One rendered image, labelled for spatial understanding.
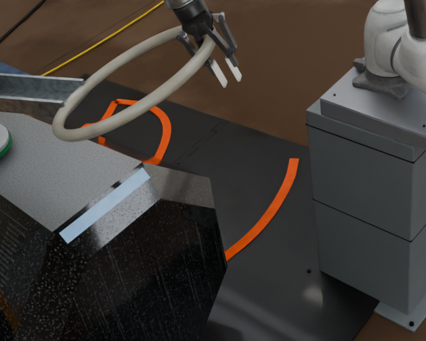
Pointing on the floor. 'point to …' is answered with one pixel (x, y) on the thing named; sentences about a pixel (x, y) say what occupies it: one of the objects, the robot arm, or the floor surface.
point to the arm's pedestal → (377, 216)
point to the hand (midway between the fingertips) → (226, 71)
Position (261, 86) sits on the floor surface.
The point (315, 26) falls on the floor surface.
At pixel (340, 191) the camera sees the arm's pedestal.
